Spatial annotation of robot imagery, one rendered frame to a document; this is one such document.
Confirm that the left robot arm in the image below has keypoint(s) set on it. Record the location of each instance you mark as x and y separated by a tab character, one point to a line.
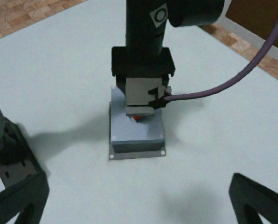
143	17

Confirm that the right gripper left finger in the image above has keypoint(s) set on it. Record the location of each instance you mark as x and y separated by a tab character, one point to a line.
27	197

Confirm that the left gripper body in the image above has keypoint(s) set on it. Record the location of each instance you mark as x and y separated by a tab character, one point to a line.
140	60

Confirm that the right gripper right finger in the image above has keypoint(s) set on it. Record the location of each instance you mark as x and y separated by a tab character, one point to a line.
248	198

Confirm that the pale blue flat plate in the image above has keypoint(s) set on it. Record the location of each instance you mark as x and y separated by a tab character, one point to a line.
129	131

